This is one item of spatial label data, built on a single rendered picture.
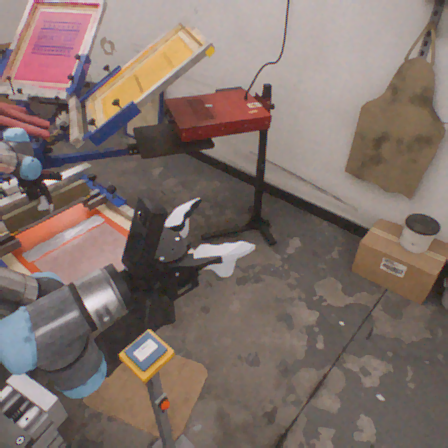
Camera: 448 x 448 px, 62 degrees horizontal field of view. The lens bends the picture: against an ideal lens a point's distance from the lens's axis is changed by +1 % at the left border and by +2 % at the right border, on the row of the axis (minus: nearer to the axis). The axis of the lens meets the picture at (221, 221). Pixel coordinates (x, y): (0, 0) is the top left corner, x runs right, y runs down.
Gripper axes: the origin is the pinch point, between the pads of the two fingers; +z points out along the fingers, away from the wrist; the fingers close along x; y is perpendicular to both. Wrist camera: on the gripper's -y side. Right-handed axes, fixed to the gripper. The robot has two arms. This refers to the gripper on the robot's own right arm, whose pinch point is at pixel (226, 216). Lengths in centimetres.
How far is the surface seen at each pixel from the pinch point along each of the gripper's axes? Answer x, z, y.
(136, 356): -31, -20, 67
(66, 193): -107, -12, 50
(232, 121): -128, 90, 62
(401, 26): -96, 190, 29
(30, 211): -104, -28, 49
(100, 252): -84, -12, 68
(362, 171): -93, 175, 120
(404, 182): -66, 185, 120
